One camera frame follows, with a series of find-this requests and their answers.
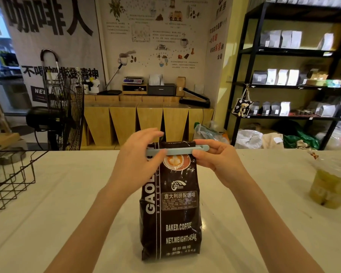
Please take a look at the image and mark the person's left hand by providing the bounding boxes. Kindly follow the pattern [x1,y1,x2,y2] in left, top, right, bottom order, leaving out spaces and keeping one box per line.
[106,127,168,200]

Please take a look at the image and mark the person's right hand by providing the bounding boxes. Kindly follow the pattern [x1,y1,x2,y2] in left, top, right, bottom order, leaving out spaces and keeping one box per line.
[191,139,246,191]

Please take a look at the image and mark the light blue sealing clip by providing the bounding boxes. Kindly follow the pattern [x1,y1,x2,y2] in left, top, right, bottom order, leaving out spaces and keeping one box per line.
[145,144,210,157]

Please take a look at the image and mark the black coffee bag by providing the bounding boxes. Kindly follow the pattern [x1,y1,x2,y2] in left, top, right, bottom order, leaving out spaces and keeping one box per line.
[139,140,203,261]

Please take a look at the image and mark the black wire basket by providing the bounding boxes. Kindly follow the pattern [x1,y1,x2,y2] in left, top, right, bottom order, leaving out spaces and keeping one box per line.
[0,150,49,221]

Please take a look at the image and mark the person's right forearm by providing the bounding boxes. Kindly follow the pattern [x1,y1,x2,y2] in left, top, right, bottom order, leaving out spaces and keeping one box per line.
[228,174,326,273]

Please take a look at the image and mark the black arm stand with base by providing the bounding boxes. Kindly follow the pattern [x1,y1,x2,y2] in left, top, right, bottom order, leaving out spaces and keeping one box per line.
[97,64,123,96]

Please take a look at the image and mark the person's left forearm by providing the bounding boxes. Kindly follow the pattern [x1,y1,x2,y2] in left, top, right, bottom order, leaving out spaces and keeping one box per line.
[44,184,138,273]

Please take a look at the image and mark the clear plastic bag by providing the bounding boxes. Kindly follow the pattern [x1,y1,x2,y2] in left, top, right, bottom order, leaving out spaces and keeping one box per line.
[193,122,231,145]

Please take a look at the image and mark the hanging bag with toy bear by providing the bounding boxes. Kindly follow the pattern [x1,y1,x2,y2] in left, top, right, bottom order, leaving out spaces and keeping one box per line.
[232,88,254,118]

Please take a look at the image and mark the green plastic bag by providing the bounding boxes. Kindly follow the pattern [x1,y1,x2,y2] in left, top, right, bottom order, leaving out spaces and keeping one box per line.
[283,129,321,150]

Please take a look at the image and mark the white plastic sack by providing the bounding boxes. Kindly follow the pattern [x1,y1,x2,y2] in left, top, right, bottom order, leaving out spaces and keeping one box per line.
[235,129,264,150]

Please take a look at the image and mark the wooden panelled sideboard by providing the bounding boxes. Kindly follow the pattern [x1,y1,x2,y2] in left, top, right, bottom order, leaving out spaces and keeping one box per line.
[81,93,215,151]

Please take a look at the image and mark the black heat sealer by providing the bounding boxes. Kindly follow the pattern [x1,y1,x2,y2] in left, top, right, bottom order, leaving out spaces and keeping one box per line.
[179,87,211,108]

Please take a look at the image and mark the black sack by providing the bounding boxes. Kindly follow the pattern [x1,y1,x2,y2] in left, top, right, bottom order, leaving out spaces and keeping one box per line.
[272,119,300,135]

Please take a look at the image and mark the small wooden open box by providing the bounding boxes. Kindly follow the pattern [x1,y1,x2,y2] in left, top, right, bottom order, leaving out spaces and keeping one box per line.
[122,83,148,95]

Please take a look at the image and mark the small white packet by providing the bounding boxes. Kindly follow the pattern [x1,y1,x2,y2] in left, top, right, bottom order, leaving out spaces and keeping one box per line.
[279,101,291,117]

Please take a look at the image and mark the brown paper box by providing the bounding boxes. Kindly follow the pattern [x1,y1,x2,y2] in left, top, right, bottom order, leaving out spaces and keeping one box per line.
[176,76,186,97]

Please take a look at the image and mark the wide grey labelled packet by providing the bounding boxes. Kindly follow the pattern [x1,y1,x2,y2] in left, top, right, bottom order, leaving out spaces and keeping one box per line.
[252,71,268,85]

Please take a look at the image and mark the black floor fan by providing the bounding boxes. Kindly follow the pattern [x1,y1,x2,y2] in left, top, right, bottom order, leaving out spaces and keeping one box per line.
[26,67,85,151]

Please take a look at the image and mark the plastic cup of green drink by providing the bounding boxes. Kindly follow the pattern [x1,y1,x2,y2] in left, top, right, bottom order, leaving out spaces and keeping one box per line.
[309,159,341,210]

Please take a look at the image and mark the clear plastic sacks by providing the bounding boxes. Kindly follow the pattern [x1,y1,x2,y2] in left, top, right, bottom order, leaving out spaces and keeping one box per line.
[315,121,341,151]

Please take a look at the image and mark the pile of pale packets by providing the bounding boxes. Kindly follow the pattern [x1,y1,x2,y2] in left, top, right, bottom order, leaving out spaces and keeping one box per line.
[314,98,341,118]

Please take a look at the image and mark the grey metal bowl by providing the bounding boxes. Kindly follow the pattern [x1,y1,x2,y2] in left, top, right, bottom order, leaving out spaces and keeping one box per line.
[0,150,27,165]

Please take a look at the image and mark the yellow cardboard box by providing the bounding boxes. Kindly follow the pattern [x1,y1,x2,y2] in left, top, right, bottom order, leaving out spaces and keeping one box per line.
[307,71,329,86]

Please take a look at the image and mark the black metal shelf rack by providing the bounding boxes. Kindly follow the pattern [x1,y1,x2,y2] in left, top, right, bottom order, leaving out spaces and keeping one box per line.
[224,1,341,151]

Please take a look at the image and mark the wooden board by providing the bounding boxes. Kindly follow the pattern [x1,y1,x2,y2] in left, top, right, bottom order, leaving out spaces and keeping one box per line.
[0,132,20,150]

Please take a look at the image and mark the wooden ladder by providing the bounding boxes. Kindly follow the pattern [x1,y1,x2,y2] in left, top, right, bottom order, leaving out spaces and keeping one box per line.
[0,82,12,133]

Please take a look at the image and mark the metal hand trolley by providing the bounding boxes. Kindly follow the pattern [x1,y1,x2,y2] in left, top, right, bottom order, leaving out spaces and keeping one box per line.
[40,49,63,105]

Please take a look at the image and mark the leaning white paper packet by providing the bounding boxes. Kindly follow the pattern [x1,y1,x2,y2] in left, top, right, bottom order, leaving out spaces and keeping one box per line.
[318,33,335,51]

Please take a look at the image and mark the white banner with black letters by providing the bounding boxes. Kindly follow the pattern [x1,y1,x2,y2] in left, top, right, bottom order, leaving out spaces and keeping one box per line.
[0,0,106,107]

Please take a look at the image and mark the white display shelf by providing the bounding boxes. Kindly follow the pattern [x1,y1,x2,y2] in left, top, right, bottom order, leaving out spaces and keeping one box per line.
[0,14,22,80]

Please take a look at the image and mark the illustrated wall poster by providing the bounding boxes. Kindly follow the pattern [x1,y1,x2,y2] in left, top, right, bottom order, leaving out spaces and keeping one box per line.
[98,0,222,96]

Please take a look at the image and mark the narrow wall poster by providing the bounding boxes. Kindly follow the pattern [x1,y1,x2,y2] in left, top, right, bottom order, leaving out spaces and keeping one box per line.
[204,0,235,111]

